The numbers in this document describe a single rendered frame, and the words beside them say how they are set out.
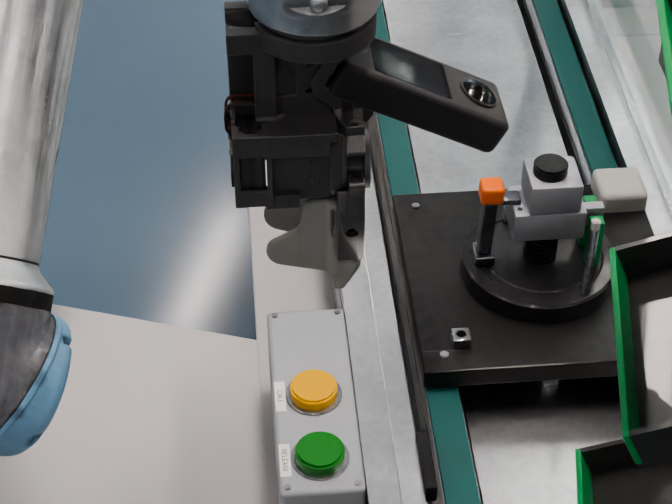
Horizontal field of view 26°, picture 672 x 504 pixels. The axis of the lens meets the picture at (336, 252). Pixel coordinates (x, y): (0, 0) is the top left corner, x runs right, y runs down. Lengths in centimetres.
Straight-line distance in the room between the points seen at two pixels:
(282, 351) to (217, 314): 142
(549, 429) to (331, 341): 20
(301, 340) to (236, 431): 12
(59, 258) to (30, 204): 170
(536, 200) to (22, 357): 45
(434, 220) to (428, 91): 54
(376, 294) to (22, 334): 36
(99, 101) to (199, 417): 193
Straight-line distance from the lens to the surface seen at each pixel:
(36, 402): 113
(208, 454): 133
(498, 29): 176
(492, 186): 127
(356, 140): 85
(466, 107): 87
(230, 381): 139
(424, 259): 135
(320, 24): 80
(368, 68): 84
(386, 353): 127
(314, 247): 91
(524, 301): 129
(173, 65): 333
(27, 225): 114
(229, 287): 274
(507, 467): 125
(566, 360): 127
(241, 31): 82
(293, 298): 147
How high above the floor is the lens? 187
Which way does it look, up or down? 42 degrees down
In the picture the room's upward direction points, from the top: straight up
